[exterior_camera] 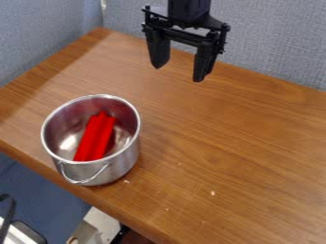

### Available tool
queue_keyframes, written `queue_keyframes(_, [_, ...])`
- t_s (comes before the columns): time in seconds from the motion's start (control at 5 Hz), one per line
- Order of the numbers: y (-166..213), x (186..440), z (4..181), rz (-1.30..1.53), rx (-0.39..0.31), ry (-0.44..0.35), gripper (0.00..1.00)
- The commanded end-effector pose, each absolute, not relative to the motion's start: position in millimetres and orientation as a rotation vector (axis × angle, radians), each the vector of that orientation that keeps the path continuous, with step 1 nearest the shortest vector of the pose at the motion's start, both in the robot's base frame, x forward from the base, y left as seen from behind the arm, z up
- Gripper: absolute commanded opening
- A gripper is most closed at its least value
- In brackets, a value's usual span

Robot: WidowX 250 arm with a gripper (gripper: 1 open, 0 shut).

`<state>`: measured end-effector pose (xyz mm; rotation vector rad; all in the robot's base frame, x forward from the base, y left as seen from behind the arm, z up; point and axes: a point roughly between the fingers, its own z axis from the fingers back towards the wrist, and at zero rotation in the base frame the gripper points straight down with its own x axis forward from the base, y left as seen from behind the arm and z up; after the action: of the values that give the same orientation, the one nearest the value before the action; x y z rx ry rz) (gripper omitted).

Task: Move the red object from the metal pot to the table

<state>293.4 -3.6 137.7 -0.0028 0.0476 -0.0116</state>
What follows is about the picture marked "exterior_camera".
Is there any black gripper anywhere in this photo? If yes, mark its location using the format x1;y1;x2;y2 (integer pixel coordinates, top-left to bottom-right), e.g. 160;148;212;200
141;0;231;82

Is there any red star-shaped block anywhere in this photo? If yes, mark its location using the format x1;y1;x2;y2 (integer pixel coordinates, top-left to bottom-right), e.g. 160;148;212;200
73;112;116;161

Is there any metal pot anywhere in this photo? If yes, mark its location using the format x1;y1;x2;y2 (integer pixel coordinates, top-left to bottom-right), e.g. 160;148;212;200
39;94;141;186

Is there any white object under table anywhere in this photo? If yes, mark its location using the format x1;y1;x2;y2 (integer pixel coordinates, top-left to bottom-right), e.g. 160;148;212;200
65;207;121;244

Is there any black and white equipment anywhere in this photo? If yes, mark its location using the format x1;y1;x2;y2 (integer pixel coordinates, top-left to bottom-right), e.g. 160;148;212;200
0;193;47;244

